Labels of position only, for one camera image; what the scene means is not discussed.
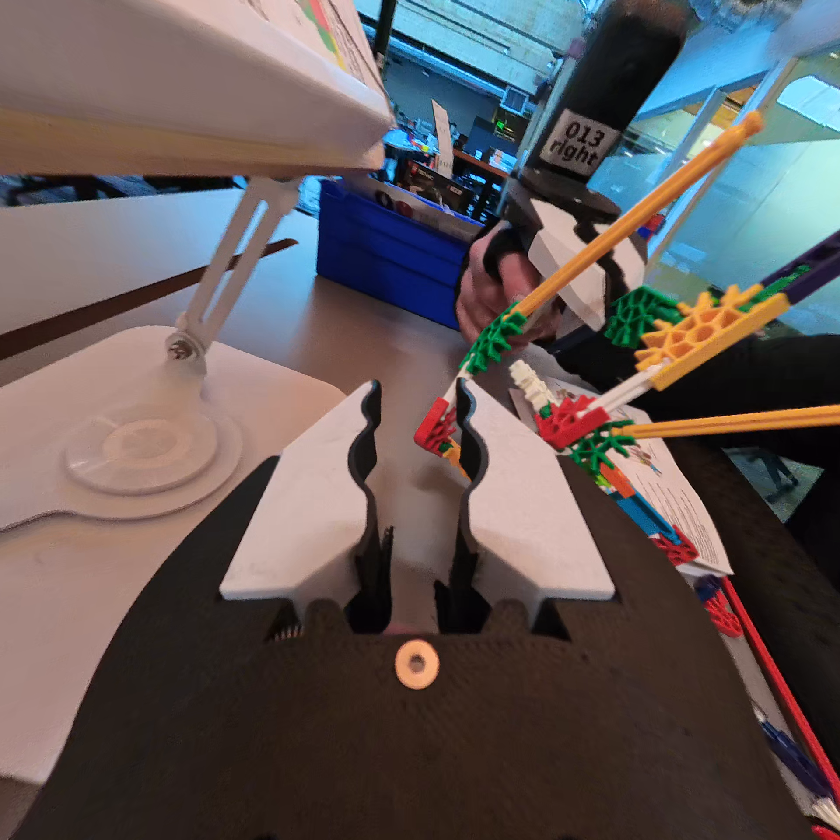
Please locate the person's right hand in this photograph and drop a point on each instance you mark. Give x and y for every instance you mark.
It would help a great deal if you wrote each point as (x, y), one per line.
(479, 295)

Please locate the illustrated toy leaflet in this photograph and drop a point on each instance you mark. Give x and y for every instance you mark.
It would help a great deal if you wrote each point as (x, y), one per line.
(682, 499)

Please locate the printed instruction sheet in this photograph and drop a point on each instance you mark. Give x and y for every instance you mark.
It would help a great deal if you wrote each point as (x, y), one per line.
(328, 33)

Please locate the cream snowflake toy connector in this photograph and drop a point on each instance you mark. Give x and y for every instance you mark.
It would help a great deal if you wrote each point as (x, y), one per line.
(827, 812)

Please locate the colourful construction toy model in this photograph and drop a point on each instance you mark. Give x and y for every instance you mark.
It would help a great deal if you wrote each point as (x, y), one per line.
(709, 328)

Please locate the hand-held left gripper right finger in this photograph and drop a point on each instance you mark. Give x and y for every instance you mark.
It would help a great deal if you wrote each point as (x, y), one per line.
(538, 525)

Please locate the black toy set box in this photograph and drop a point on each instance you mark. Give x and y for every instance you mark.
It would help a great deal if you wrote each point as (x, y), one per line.
(426, 180)

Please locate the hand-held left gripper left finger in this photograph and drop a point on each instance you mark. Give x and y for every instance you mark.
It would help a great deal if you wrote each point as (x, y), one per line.
(308, 525)

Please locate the blue rod cross assembly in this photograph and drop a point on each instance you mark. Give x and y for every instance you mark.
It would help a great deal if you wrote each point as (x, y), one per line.
(794, 761)

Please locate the black metal pole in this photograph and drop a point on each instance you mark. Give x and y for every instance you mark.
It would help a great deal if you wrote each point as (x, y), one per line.
(385, 26)

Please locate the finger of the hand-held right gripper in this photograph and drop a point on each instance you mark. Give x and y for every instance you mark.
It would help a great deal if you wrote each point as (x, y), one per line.
(558, 243)
(635, 259)

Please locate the white book stand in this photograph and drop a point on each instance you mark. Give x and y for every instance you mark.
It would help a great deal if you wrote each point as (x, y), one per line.
(131, 577)

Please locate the person's right forearm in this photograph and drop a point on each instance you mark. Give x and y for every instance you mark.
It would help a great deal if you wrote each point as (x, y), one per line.
(754, 374)

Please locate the white printed booklet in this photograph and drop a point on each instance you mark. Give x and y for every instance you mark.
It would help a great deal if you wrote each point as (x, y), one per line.
(420, 210)

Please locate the blue plastic box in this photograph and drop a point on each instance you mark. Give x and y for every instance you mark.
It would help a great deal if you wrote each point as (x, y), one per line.
(380, 256)

